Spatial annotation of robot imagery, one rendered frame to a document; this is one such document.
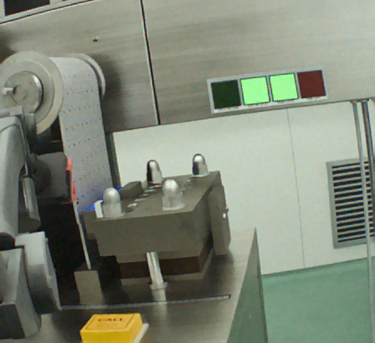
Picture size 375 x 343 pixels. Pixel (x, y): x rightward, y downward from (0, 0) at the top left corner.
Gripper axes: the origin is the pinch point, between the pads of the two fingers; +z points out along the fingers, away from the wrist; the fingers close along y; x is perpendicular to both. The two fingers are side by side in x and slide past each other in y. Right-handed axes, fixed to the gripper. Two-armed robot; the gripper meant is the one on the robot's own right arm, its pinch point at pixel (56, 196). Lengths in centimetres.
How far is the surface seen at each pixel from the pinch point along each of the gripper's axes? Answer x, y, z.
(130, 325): -22.1, 13.0, -7.9
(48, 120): 13.8, -1.9, 1.0
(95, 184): 8.1, 0.3, 18.5
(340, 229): 56, 59, 278
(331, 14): 40, 50, 24
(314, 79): 28, 43, 30
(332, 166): 90, 58, 260
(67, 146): 9.9, 0.3, 4.3
